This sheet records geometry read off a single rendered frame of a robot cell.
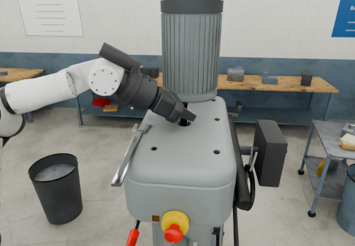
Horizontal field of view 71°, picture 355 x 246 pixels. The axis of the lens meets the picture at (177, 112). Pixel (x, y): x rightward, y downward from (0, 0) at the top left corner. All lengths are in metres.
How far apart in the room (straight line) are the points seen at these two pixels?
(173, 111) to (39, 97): 0.30
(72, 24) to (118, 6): 0.99
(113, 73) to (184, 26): 0.31
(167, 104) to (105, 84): 0.16
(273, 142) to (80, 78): 0.70
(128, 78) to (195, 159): 0.24
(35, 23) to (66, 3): 0.79
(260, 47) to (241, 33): 0.45
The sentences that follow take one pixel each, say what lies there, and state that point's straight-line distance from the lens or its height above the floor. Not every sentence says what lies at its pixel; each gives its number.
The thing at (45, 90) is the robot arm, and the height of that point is 2.03.
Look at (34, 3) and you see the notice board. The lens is 5.80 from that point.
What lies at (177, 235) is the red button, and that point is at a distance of 0.56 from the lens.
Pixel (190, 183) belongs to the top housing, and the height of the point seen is 1.87.
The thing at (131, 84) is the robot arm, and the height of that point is 2.03.
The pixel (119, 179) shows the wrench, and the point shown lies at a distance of 0.50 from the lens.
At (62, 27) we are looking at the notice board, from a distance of 5.57.
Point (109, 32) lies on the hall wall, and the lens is 5.19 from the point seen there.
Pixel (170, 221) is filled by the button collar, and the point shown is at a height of 1.78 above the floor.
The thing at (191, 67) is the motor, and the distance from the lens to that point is 0.80.
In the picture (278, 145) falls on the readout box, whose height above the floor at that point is 1.71.
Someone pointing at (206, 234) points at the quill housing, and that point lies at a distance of 0.86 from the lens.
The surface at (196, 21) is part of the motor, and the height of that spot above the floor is 2.15.
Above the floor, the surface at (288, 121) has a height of 0.23.
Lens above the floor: 2.21
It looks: 25 degrees down
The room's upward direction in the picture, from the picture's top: straight up
